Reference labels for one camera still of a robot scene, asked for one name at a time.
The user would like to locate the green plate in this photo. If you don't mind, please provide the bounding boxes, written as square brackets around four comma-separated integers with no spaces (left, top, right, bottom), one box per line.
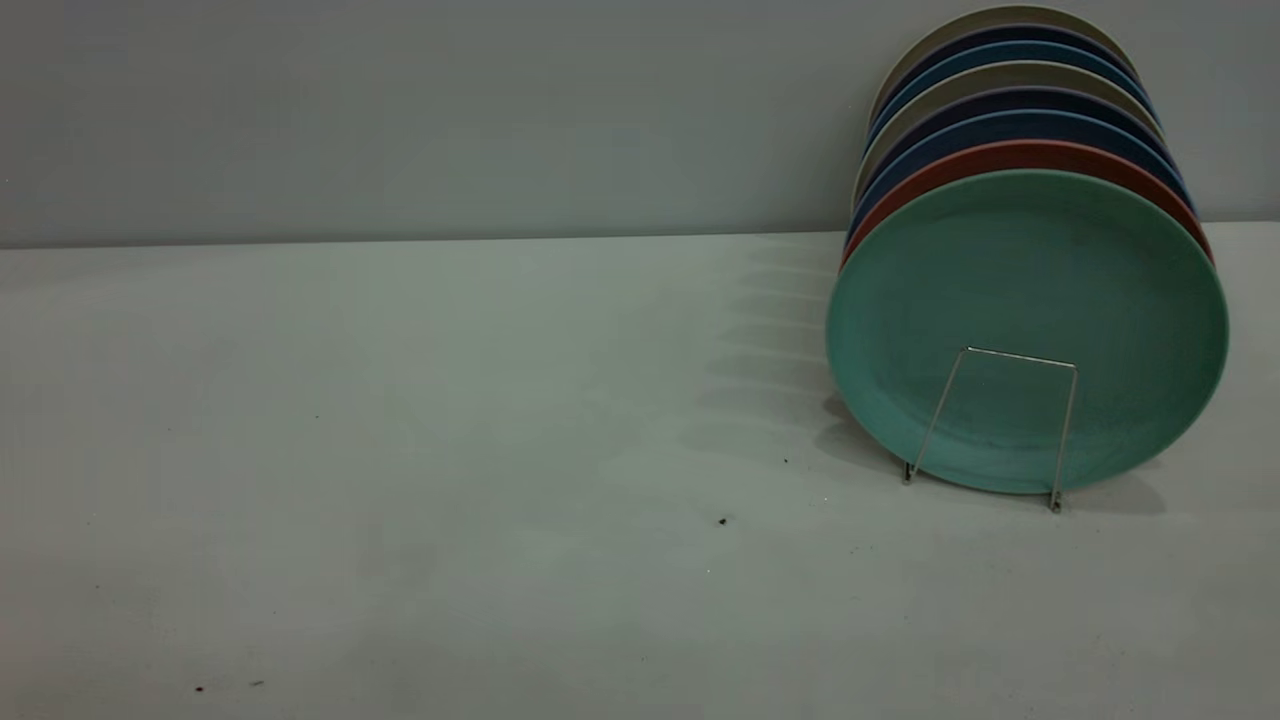
[825,168,1230,496]

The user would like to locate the pink plate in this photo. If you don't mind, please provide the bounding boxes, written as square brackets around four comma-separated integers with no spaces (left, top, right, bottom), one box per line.
[840,140,1214,271]

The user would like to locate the blue plate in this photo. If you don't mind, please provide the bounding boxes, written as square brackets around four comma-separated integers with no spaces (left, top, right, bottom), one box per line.
[848,108,1198,246]
[865,40,1158,156]

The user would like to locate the dark navy plate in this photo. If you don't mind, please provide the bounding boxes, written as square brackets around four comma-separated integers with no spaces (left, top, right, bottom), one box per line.
[855,86,1183,226]
[868,24,1144,141]

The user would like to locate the beige plate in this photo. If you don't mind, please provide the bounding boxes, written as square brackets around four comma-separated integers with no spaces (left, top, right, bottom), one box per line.
[868,5,1138,131]
[852,60,1168,211]

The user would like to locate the metal wire plate rack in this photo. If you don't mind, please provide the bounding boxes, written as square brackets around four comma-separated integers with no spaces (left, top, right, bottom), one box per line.
[903,346,1079,513]

